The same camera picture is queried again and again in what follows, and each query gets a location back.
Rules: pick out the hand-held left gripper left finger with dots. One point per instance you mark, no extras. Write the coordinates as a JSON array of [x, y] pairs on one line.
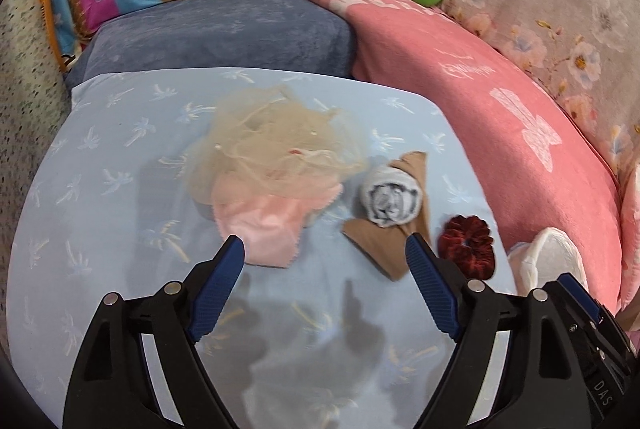
[[217, 289]]

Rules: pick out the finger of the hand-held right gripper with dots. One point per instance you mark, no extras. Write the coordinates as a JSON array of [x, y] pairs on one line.
[[580, 299]]

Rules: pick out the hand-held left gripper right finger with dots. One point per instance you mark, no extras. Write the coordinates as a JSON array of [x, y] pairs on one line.
[[430, 289]]

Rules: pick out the red velvet scrunchie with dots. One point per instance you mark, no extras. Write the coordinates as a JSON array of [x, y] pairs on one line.
[[452, 254]]

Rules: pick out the white bag-lined trash bin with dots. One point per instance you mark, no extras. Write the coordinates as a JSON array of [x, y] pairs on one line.
[[550, 249]]

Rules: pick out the pink cloth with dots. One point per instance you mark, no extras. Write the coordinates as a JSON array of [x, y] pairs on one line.
[[260, 229]]

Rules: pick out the brown stocking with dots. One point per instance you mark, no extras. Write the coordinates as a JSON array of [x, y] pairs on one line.
[[370, 239]]

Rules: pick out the white grey sock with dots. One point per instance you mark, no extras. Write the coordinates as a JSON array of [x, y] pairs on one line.
[[392, 196]]

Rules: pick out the beige mesh cloth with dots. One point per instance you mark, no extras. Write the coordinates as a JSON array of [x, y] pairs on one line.
[[260, 144]]

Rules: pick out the pink pillow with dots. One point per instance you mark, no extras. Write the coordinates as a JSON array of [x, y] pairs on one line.
[[631, 234]]

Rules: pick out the light blue tablecloth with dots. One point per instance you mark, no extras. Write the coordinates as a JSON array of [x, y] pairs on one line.
[[100, 209]]

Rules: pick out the pink blanket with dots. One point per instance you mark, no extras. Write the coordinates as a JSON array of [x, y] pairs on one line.
[[450, 99]]

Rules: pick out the blue-grey cushion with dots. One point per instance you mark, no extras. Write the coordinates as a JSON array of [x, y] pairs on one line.
[[225, 34]]

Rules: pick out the speckled pale cloth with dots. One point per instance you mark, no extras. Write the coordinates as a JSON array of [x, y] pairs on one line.
[[25, 84]]

